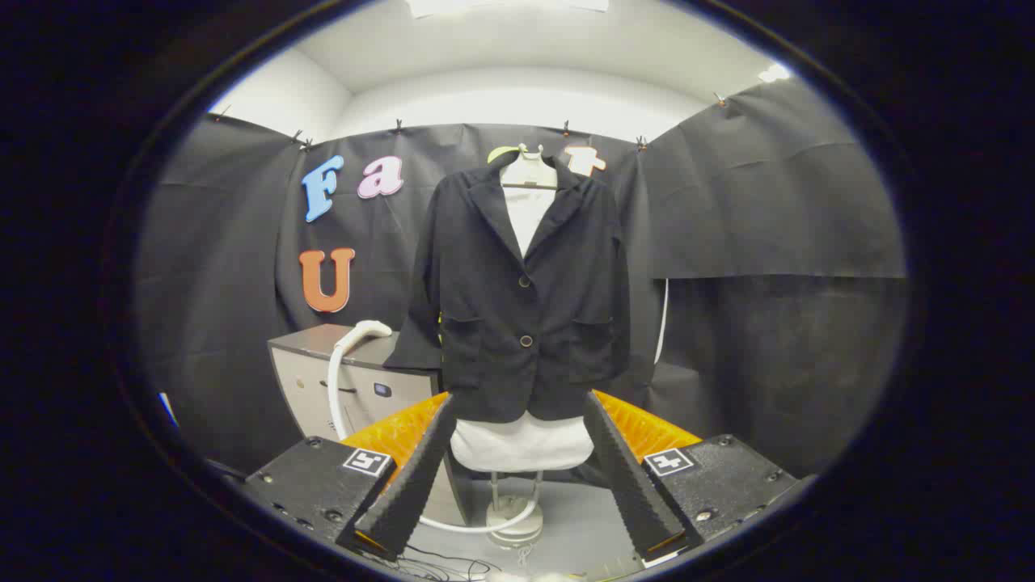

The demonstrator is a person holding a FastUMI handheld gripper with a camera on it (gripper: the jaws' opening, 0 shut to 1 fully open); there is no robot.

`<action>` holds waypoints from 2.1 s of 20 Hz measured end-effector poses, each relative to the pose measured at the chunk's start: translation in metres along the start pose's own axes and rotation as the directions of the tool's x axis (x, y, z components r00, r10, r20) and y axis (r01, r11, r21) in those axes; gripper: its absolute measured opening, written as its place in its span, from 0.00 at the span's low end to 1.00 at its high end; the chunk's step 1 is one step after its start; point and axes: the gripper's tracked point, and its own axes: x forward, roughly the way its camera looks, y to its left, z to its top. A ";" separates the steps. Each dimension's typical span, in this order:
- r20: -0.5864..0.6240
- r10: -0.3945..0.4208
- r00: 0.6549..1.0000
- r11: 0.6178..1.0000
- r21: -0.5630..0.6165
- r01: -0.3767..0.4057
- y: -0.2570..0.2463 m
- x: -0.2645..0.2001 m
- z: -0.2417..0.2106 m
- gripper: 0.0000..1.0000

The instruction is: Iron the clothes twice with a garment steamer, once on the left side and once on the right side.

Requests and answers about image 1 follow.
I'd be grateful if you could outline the grey cabinet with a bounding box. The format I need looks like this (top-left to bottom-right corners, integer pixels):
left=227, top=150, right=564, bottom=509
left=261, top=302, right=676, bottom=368
left=268, top=323, right=470, bottom=526

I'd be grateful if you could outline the black jacket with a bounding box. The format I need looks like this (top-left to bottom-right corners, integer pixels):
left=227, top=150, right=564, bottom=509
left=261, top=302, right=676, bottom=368
left=384, top=150, right=632, bottom=424

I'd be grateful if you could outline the white mannequin stand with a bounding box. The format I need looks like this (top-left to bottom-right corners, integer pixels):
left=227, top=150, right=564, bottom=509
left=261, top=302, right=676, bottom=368
left=485, top=471, right=544, bottom=550

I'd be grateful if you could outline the black backdrop cloth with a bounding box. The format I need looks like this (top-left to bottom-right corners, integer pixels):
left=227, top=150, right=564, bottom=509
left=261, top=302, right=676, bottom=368
left=137, top=77, right=906, bottom=478

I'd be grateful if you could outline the white mannequin torso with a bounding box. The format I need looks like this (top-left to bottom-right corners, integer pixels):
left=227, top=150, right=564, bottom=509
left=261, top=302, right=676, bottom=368
left=450, top=184, right=595, bottom=474

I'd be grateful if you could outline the white clothes hanger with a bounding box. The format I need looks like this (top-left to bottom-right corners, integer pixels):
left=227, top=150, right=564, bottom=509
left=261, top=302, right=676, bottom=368
left=500, top=144, right=559, bottom=191

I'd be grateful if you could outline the thin white cable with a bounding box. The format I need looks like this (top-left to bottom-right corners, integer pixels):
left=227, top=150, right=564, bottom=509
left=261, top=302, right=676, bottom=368
left=653, top=279, right=670, bottom=365

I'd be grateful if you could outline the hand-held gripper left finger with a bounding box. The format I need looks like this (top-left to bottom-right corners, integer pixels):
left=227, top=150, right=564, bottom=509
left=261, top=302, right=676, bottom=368
left=243, top=392, right=458, bottom=563

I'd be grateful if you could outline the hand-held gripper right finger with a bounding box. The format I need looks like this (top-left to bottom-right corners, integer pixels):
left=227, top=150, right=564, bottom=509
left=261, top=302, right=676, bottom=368
left=582, top=390, right=801, bottom=567

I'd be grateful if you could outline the white garment steamer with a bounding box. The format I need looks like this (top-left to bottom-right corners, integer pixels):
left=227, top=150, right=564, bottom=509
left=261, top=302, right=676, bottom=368
left=327, top=319, right=539, bottom=534

